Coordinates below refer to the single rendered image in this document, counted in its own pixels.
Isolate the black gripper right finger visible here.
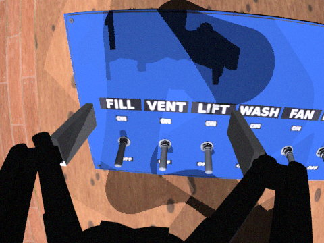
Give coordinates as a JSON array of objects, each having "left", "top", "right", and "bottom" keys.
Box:
[{"left": 183, "top": 110, "right": 313, "bottom": 243}]

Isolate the blue switch console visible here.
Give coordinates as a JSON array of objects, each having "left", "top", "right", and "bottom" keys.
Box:
[{"left": 64, "top": 9, "right": 324, "bottom": 180}]

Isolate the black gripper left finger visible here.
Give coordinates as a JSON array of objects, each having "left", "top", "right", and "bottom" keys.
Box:
[{"left": 0, "top": 103, "right": 97, "bottom": 243}]

